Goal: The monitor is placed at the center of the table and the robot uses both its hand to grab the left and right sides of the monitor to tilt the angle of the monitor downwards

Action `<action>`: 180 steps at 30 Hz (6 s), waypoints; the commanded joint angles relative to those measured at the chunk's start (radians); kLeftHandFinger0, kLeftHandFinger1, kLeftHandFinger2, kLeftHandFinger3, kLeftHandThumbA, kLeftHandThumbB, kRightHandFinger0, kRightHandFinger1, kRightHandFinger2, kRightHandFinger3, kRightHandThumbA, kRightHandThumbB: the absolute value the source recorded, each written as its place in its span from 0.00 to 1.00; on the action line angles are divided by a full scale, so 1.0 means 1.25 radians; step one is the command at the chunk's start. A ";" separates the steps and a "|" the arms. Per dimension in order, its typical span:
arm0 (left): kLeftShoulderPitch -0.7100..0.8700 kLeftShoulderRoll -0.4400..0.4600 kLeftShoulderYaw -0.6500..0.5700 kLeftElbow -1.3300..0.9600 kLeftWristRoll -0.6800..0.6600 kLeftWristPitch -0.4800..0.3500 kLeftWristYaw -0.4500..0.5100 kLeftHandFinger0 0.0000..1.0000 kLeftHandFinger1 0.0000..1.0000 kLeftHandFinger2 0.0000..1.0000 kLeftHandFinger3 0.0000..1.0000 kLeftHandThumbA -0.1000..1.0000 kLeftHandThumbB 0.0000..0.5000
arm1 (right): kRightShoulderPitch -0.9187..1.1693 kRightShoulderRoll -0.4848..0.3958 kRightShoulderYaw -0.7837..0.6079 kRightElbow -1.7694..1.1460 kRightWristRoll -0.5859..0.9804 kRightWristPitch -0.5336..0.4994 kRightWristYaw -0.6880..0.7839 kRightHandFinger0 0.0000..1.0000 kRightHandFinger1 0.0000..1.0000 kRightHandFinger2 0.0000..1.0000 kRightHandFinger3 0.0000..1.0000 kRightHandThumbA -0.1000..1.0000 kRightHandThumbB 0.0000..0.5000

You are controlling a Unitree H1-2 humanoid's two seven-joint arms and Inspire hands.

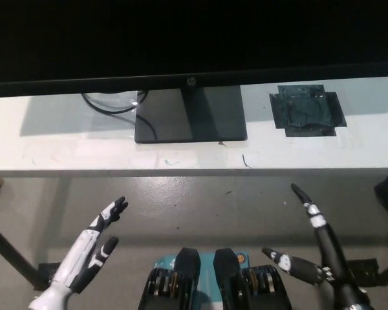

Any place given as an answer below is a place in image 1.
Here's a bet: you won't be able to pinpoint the black monitor cable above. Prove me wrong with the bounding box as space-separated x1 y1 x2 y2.
81 92 156 142

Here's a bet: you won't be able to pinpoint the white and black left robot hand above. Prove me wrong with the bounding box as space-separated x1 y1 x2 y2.
47 196 129 294

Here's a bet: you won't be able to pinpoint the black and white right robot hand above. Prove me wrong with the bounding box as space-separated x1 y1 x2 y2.
261 183 372 305

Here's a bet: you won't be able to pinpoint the black tape patch on table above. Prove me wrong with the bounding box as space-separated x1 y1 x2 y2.
268 84 348 138

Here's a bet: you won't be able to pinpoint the black HP computer monitor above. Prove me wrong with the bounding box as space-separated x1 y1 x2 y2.
0 0 388 145

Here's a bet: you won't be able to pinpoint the black robot body teal tops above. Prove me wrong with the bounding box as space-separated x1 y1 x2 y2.
138 246 294 310

